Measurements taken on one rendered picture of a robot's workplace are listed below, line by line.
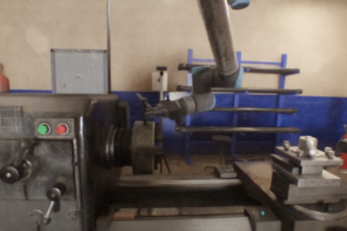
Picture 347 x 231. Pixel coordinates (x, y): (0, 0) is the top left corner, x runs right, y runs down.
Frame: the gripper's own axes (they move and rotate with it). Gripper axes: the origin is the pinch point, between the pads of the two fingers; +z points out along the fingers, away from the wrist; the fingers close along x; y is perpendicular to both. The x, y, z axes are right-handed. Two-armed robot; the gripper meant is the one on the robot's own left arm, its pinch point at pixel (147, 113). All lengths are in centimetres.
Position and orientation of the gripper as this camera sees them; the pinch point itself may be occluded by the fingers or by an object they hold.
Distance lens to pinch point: 82.0
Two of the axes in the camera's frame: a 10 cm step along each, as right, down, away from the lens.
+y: 0.0, -8.9, -4.6
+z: -9.0, 2.0, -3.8
